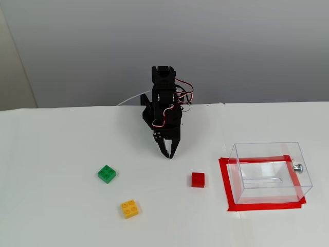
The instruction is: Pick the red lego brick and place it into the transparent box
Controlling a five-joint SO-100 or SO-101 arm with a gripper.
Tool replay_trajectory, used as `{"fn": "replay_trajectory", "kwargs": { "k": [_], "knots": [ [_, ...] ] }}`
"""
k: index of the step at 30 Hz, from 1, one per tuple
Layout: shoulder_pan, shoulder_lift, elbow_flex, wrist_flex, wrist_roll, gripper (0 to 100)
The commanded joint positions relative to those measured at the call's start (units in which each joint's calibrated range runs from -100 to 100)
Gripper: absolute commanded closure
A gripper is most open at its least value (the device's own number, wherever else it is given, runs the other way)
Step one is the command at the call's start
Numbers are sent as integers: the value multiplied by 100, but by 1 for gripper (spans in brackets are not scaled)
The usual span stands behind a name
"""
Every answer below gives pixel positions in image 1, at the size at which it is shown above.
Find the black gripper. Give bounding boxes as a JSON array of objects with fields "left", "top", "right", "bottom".
[{"left": 152, "top": 102, "right": 182, "bottom": 159}]

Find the red lego brick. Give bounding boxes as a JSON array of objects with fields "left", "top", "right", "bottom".
[{"left": 191, "top": 171, "right": 206, "bottom": 188}]

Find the green lego brick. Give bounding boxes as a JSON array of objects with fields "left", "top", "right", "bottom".
[{"left": 97, "top": 164, "right": 117, "bottom": 185}]

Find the yellow lego brick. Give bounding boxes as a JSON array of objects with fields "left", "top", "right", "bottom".
[{"left": 120, "top": 199, "right": 140, "bottom": 220}]

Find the transparent plastic box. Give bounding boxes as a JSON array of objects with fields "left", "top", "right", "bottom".
[{"left": 227, "top": 141, "right": 314, "bottom": 206}]

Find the silver box lock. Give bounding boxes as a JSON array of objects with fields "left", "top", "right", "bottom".
[{"left": 291, "top": 158, "right": 304, "bottom": 174}]

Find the red white gripper servo wire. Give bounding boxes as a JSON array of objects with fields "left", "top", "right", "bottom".
[{"left": 152, "top": 103, "right": 176, "bottom": 129}]

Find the white cable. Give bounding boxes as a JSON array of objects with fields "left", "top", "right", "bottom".
[{"left": 117, "top": 90, "right": 154, "bottom": 107}]

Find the red white arm servo wire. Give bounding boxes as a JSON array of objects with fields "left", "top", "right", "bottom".
[{"left": 176, "top": 78, "right": 195, "bottom": 113}]

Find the red tape frame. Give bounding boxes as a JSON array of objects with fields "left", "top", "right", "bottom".
[{"left": 218, "top": 154, "right": 307, "bottom": 213}]

